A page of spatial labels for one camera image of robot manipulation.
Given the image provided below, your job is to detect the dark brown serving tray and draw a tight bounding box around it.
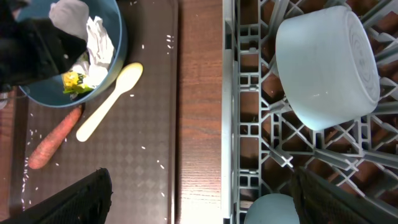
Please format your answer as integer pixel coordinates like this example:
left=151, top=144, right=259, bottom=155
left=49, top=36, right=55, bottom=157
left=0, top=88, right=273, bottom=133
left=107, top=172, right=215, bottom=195
left=7, top=1, right=178, bottom=223

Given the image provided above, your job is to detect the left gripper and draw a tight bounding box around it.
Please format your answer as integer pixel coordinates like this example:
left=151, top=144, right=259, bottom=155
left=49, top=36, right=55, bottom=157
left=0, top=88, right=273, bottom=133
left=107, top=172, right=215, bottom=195
left=1, top=0, right=86, bottom=92

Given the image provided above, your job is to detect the light blue rice bowl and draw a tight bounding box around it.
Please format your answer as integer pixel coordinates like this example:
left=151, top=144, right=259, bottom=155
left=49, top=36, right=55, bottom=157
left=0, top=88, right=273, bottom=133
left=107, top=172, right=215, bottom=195
left=275, top=6, right=380, bottom=131

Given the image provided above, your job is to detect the pale yellow plastic spoon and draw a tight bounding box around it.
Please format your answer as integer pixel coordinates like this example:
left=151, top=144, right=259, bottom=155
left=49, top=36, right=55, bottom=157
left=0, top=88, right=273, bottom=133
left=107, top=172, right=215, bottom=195
left=76, top=62, right=144, bottom=142

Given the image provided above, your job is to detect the yellow snack wrapper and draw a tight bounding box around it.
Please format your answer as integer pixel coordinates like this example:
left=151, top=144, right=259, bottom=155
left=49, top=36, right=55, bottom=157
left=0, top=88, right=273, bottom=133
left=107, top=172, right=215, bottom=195
left=62, top=52, right=94, bottom=95

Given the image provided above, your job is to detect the orange carrot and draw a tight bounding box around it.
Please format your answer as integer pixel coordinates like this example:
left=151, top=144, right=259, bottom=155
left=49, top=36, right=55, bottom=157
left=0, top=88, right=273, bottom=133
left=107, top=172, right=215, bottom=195
left=28, top=106, right=83, bottom=169

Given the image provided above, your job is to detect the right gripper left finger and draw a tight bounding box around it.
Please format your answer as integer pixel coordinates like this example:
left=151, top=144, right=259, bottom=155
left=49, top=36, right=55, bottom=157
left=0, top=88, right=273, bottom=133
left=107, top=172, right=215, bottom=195
left=1, top=168, right=113, bottom=224

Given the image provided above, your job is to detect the white tissue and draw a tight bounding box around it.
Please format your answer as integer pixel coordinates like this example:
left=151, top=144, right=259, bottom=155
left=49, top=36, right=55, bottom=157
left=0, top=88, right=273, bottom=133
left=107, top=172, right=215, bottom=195
left=49, top=0, right=90, bottom=42
left=86, top=16, right=114, bottom=89

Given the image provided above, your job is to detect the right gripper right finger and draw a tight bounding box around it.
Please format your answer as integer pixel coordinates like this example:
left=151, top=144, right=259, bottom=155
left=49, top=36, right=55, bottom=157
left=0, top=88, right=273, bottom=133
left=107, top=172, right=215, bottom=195
left=290, top=167, right=397, bottom=224

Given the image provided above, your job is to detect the light blue plastic cup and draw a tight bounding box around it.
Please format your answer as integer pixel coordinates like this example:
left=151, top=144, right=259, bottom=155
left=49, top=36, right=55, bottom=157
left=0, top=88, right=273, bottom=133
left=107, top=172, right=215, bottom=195
left=244, top=194, right=300, bottom=224

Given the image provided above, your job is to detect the dark blue plate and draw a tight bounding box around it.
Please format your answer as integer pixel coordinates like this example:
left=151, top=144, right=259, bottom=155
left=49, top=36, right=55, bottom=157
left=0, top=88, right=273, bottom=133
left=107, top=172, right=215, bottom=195
left=21, top=0, right=127, bottom=108

